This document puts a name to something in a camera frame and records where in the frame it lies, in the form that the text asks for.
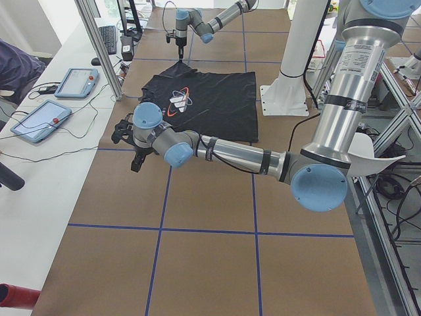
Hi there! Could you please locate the black t-shirt with logo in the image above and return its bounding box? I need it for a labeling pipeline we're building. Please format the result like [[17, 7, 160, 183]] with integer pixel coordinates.
[[141, 62, 259, 143]]

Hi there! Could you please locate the black power adapter box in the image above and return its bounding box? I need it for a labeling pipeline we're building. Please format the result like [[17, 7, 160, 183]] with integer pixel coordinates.
[[120, 36, 134, 61]]

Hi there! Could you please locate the black computer keyboard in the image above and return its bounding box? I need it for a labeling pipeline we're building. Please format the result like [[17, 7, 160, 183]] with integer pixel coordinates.
[[98, 25, 117, 55]]

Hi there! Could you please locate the black computer mouse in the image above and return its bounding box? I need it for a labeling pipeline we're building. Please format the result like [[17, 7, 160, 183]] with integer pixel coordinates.
[[91, 57, 101, 66]]

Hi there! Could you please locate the upper blue teach pendant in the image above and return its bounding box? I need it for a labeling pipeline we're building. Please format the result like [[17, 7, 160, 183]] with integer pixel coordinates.
[[54, 68, 99, 99]]

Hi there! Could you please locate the blue teach pendant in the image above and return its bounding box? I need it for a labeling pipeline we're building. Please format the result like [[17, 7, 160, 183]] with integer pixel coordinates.
[[11, 100, 72, 144], [54, 68, 99, 99]]

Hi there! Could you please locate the lower blue teach pendant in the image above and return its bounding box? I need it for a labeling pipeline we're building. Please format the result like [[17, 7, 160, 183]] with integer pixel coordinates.
[[11, 100, 72, 144]]

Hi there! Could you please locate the seated person in purple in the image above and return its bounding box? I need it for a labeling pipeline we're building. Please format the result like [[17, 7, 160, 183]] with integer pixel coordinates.
[[1, 39, 46, 105]]

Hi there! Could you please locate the red cylinder object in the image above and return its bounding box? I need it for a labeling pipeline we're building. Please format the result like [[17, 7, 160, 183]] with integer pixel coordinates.
[[1, 284, 41, 310]]

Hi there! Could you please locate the aluminium frame post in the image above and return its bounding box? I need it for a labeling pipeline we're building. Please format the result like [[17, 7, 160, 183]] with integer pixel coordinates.
[[74, 0, 122, 101]]

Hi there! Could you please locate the white pedestal column base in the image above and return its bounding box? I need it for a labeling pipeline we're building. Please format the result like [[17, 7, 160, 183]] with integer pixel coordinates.
[[260, 0, 330, 116]]

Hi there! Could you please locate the black foam handle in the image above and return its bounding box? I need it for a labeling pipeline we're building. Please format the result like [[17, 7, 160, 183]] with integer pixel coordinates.
[[0, 163, 25, 191]]

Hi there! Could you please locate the aluminium side frame rack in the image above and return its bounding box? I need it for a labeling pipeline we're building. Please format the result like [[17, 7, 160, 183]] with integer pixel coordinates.
[[315, 36, 421, 316]]

